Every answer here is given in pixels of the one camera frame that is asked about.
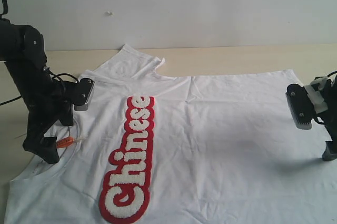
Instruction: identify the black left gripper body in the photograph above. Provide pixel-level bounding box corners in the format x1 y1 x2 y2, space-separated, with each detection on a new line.
25 79 75 139

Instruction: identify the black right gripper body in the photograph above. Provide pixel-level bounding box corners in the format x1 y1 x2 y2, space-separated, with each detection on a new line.
322 98 336 145

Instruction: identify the white t-shirt red lettering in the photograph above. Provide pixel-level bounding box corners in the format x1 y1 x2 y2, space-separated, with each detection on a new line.
4 46 336 223

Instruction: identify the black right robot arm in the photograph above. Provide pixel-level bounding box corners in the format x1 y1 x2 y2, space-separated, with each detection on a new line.
322 77 336 161

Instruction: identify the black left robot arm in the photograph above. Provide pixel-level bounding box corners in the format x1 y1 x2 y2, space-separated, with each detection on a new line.
1 0 72 164

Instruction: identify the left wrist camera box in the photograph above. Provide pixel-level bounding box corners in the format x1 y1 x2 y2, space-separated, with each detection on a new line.
71 78 95 111

